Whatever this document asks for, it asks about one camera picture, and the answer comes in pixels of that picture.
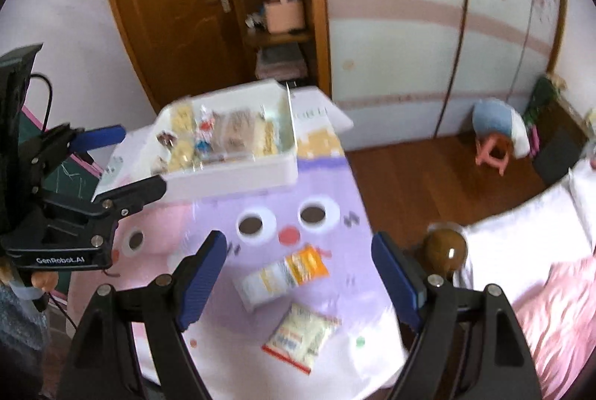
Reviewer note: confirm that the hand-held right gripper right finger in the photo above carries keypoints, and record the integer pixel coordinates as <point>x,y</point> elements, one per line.
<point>396,283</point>

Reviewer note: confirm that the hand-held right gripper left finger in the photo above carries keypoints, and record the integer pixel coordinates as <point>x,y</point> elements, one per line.
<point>205,283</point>

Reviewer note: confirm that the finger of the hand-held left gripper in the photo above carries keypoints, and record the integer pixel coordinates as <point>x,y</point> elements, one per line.
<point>100,138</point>
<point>135,195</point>

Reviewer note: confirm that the clear packet of cream wafers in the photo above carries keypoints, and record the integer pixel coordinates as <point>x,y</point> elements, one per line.
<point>180,155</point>

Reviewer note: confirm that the orange white snack packet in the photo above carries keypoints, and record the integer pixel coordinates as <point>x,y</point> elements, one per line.
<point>284,274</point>

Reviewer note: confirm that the clear packet of yellow biscuits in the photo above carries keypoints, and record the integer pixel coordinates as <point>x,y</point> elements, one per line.
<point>181,116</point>

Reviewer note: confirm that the white plastic bin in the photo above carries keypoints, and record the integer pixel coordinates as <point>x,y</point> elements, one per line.
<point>242,179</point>

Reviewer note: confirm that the clear packet of brown wafers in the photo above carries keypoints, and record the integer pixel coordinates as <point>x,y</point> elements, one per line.
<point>238,130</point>

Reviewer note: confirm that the person's left hand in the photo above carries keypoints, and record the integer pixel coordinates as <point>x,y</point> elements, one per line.
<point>44,281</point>

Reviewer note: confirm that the green chalkboard easel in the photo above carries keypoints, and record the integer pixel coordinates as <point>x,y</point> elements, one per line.
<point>70,176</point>

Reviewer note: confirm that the brown bedpost knob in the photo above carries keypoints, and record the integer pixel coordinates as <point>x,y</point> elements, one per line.
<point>444,253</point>

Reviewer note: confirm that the cartoon printed table mat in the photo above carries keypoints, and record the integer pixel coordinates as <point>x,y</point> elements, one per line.
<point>316,195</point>

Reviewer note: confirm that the white bed quilt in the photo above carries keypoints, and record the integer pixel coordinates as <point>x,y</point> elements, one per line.
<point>521,232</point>

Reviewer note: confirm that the wooden door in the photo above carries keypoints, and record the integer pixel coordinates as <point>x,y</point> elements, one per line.
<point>163,9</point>

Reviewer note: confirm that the yellow square cracker packet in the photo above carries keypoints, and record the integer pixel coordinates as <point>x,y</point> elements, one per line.
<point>267,138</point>

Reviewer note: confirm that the pink plastic stool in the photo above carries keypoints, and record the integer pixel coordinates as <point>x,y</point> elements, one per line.
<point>493,158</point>

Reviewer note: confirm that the pink blanket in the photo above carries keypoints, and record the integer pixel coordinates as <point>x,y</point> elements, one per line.
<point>563,325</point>

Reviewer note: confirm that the small figurines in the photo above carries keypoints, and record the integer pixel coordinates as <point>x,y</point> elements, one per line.
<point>255,19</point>

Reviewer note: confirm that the stack of folded cloths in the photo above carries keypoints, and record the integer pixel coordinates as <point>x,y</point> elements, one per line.
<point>281,62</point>

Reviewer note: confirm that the dark wooden nightstand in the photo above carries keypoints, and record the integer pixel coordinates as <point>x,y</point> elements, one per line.
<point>558,148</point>

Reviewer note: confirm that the floral sliding wardrobe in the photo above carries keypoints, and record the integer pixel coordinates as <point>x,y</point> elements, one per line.
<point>396,69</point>

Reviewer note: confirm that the pink basket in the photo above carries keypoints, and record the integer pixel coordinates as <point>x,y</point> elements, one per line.
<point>285,16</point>

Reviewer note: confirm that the green cloth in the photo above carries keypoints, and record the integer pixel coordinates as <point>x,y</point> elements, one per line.
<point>540,99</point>

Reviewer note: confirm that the wooden corner shelf unit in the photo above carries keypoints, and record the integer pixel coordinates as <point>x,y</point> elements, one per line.
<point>316,9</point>

